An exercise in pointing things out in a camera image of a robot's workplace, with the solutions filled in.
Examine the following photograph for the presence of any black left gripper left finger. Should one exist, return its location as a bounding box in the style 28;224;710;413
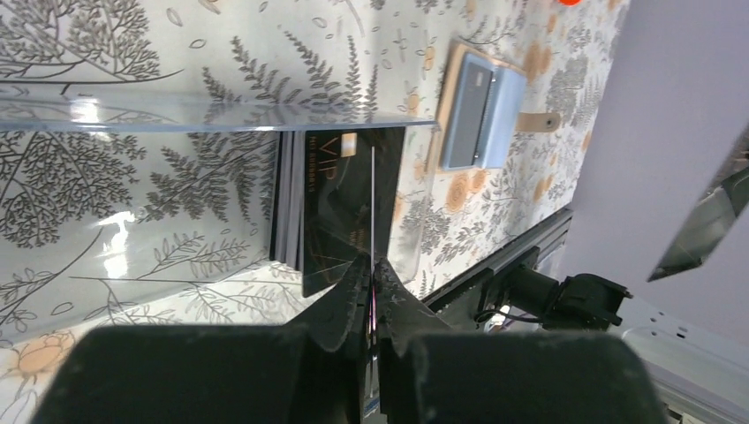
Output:
31;254;372;423

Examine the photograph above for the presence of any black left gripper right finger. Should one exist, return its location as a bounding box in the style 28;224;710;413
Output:
373;260;667;423

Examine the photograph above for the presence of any stack of credit cards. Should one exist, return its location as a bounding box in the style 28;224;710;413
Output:
269;126;405;298

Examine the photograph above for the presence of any beige leather card holder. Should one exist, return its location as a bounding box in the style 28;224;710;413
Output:
434;39;561;172

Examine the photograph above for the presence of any single black credit card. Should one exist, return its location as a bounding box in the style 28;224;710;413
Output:
447;59;493;169

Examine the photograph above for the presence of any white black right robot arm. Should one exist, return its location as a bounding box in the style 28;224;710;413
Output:
474;265;748;415

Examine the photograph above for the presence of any clear plastic card box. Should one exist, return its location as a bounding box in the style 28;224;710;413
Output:
1;86;435;350

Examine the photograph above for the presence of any floral patterned table mat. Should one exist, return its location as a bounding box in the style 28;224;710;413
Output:
1;1;629;423

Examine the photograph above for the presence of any aluminium frame rail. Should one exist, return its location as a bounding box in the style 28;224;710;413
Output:
423;208;573;316

